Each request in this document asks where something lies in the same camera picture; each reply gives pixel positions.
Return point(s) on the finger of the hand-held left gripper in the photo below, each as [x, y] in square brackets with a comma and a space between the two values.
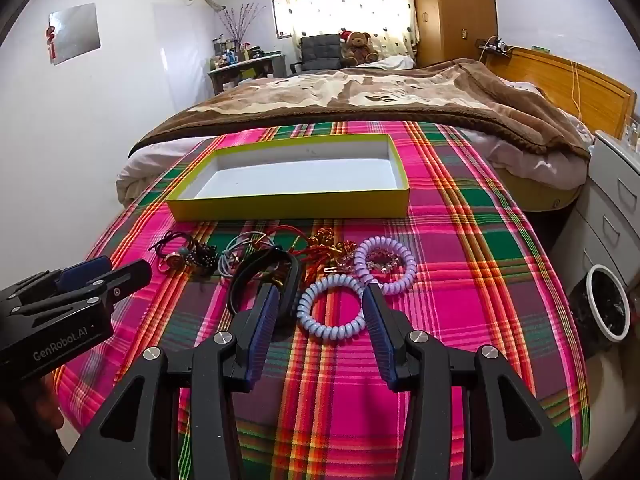
[82, 271]
[125, 277]

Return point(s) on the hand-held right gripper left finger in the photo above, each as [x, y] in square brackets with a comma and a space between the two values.
[265, 325]

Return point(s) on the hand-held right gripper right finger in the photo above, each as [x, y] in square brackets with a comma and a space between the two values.
[380, 332]

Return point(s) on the black wristband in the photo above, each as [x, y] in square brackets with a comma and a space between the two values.
[240, 271]

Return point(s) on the white tray with green rim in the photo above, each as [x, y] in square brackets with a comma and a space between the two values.
[300, 180]

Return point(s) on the pale blue elastic rings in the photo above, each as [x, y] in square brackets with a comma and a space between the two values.
[226, 255]

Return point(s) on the pink green plaid cloth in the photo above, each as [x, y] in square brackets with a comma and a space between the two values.
[450, 260]

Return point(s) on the white-rimmed trash bin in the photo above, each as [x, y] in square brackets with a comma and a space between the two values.
[600, 305]

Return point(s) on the brown printed blanket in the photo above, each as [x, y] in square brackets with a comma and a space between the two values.
[350, 95]

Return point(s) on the wooden desk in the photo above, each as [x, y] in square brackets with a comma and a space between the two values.
[240, 67]

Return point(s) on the group of bottles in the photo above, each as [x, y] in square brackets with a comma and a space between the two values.
[230, 55]

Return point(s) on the white pillow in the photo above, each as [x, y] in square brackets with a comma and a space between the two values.
[395, 62]

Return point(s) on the white drawer cabinet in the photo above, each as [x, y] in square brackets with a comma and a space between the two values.
[610, 185]

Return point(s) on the bunch of dry branches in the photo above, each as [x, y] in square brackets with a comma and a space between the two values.
[240, 22]

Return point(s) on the dark grey chair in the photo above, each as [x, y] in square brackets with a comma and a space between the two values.
[320, 50]

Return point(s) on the brown teddy bear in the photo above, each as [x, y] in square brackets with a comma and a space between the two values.
[357, 47]

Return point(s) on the patterned pillow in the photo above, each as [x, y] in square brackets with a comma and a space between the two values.
[527, 87]

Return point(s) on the small cluttered shelf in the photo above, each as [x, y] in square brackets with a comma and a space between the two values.
[495, 47]

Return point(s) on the wooden headboard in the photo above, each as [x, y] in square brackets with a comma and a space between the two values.
[595, 90]

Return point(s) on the wooden wardrobe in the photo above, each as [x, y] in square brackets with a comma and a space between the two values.
[450, 10]

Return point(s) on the spotted curtain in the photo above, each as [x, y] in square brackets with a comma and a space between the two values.
[345, 0]

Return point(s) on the red wall ornament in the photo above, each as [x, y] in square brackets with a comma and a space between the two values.
[50, 42]

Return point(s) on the silver wall sheet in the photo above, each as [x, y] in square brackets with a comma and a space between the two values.
[75, 32]

